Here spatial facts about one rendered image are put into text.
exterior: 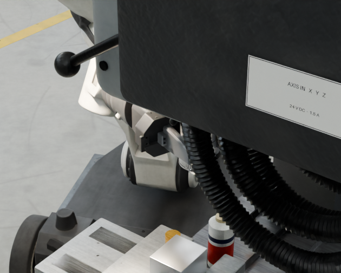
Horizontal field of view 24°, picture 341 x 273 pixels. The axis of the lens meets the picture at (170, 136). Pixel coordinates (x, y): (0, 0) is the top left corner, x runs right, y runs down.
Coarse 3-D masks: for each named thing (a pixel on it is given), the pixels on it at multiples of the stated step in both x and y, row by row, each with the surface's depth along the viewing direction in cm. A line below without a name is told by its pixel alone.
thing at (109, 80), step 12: (96, 0) 86; (108, 0) 84; (96, 12) 86; (108, 12) 85; (96, 24) 87; (108, 24) 86; (96, 36) 88; (108, 36) 87; (96, 60) 90; (108, 60) 88; (96, 72) 91; (108, 72) 89; (108, 84) 90; (120, 96) 90
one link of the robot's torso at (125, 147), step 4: (124, 144) 197; (124, 148) 194; (124, 152) 194; (124, 156) 194; (124, 160) 194; (124, 164) 194; (124, 168) 195; (124, 172) 196; (188, 172) 191; (188, 176) 191; (192, 176) 191; (188, 180) 192; (192, 180) 192; (196, 180) 194; (192, 184) 193; (196, 184) 196
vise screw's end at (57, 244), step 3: (51, 240) 121; (54, 240) 121; (57, 240) 122; (48, 243) 121; (51, 243) 121; (54, 243) 121; (57, 243) 121; (60, 243) 121; (63, 243) 121; (48, 246) 121; (51, 246) 121; (54, 246) 121; (57, 246) 120; (60, 246) 120; (51, 249) 121; (54, 249) 121; (57, 249) 120
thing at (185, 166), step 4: (180, 128) 97; (180, 132) 97; (212, 136) 97; (216, 136) 98; (212, 140) 97; (216, 140) 99; (212, 144) 98; (216, 144) 99; (180, 160) 99; (180, 164) 100; (184, 164) 99; (184, 168) 99; (188, 168) 99; (192, 168) 98
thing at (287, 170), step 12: (276, 168) 134; (288, 168) 132; (288, 180) 133; (300, 180) 132; (312, 180) 131; (300, 192) 133; (312, 192) 132; (324, 192) 130; (324, 204) 131; (336, 204) 131
